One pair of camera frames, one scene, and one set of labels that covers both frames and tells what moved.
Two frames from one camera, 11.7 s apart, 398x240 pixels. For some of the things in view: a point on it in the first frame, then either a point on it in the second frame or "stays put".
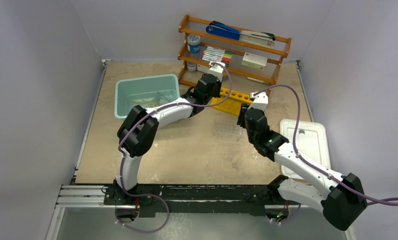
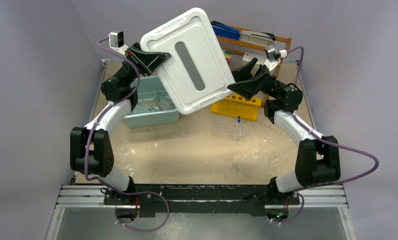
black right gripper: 244,116 -> 263,77
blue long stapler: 218,29 stays put
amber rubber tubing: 146,102 stays put
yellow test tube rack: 232,105 stays put
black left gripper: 218,85 -> 147,62
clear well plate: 227,128 stays put
